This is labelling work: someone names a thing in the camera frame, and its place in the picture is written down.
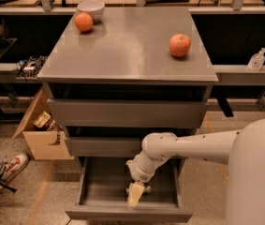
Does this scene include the clear sanitizer bottle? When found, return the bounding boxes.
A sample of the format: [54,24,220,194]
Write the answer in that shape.
[247,48,265,71]

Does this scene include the grey drawer cabinet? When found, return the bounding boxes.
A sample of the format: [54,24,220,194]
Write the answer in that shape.
[37,6,219,173]

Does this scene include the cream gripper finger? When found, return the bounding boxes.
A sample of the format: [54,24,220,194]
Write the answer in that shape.
[127,182,145,208]

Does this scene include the white bowl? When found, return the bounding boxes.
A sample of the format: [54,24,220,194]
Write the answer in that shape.
[77,1,105,23]

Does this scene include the cardboard box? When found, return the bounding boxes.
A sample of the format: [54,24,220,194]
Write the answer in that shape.
[12,88,73,160]

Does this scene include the white red sneaker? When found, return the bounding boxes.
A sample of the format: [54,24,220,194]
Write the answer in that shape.
[0,153,30,193]

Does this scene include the grey bottom drawer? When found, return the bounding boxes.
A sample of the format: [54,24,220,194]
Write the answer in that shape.
[66,157,192,222]

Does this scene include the silver blue redbull can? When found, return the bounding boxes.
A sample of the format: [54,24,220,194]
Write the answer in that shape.
[125,186,151,195]

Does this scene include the red apple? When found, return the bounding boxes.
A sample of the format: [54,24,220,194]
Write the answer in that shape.
[169,34,191,58]

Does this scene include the grey middle drawer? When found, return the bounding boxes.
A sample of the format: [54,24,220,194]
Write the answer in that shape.
[64,127,196,159]

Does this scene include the grey top drawer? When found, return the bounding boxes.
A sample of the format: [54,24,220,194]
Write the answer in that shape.
[47,98,207,128]

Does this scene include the snack packet in box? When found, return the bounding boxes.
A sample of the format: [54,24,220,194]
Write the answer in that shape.
[34,111,55,130]

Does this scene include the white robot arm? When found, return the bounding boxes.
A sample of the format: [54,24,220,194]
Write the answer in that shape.
[126,119,265,225]

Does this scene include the orange fruit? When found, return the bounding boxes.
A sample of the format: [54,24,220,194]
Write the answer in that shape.
[74,12,93,32]

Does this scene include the grey drawer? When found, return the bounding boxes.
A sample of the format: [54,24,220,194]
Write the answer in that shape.
[64,127,196,159]
[47,98,207,128]
[66,157,192,222]

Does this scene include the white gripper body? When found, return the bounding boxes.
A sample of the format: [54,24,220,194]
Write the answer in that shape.
[126,152,164,184]

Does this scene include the black white notebook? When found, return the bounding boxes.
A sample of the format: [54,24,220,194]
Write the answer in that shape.
[18,55,47,78]

